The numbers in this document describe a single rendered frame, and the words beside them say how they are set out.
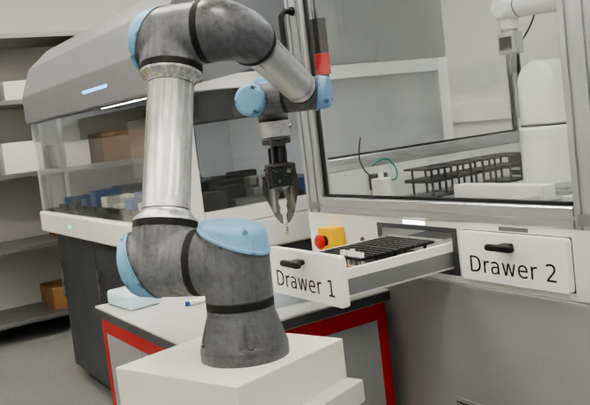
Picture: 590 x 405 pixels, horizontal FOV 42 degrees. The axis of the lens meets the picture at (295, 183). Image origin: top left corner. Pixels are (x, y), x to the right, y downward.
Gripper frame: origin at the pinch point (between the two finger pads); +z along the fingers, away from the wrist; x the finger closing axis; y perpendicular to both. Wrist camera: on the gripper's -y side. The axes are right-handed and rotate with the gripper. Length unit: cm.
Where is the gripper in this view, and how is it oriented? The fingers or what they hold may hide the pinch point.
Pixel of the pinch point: (284, 217)
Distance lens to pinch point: 192.3
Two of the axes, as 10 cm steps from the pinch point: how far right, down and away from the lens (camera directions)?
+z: 1.2, 9.9, 0.8
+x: 9.9, -1.3, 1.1
